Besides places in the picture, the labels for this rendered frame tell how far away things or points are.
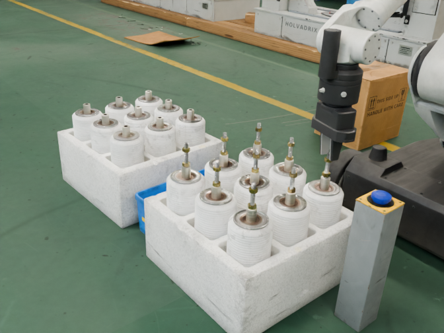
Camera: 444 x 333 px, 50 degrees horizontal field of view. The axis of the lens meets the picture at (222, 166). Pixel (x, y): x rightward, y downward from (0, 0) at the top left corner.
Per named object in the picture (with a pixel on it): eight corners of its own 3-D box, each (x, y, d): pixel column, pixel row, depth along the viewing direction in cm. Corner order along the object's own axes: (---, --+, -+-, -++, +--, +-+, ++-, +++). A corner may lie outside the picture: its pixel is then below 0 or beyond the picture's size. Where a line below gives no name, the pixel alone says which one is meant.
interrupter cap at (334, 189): (342, 185, 115) (343, 184, 114) (335, 200, 108) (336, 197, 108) (312, 179, 117) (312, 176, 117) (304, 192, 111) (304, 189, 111)
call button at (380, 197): (377, 195, 98) (378, 187, 98) (394, 203, 96) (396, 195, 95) (365, 201, 96) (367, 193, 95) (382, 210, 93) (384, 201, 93)
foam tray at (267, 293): (252, 211, 150) (256, 160, 142) (353, 275, 123) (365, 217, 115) (145, 256, 127) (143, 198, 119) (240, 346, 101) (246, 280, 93)
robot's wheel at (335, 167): (354, 195, 162) (364, 141, 153) (366, 201, 159) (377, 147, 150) (316, 213, 150) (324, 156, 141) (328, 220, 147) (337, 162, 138)
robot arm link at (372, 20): (318, 59, 103) (354, 20, 106) (353, 69, 97) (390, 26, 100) (310, 36, 98) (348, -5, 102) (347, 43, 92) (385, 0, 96)
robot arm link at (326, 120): (367, 139, 103) (377, 86, 98) (332, 146, 99) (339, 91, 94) (331, 120, 113) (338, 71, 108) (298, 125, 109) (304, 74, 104)
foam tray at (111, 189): (156, 150, 187) (154, 108, 179) (221, 189, 162) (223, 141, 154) (63, 179, 164) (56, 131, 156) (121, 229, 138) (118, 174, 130)
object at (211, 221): (223, 245, 121) (226, 184, 113) (240, 267, 113) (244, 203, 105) (188, 254, 117) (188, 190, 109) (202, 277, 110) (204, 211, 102)
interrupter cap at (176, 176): (188, 168, 120) (188, 165, 120) (207, 179, 115) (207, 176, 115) (164, 176, 116) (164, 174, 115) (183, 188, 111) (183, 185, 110)
